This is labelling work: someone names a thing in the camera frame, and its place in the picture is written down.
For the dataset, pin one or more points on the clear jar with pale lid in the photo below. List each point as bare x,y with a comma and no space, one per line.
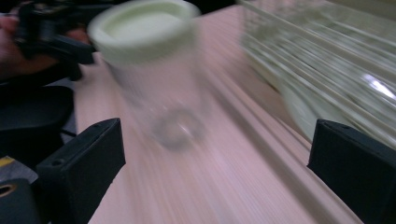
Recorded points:
149,53

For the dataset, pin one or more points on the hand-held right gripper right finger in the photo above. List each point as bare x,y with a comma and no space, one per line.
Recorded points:
355,161

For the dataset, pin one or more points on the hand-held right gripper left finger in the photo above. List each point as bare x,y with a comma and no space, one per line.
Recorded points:
81,164

